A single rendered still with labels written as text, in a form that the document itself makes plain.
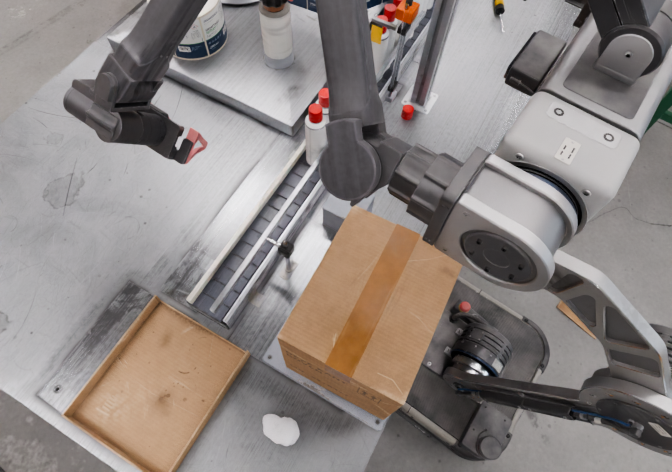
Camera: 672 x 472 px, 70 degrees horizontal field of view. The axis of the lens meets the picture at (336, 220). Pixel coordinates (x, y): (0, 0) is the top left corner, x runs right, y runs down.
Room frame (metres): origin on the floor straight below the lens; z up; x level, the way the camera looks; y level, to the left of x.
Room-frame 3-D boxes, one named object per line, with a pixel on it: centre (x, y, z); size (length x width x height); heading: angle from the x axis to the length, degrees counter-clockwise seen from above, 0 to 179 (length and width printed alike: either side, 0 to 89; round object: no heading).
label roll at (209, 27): (1.16, 0.48, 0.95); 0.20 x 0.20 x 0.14
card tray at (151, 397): (0.14, 0.35, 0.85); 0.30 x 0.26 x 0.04; 154
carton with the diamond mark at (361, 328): (0.29, -0.08, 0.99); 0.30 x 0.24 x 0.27; 156
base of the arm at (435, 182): (0.32, -0.11, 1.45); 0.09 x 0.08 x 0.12; 148
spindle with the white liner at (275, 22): (1.09, 0.21, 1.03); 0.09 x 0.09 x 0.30
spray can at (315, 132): (0.74, 0.07, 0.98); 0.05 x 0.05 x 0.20
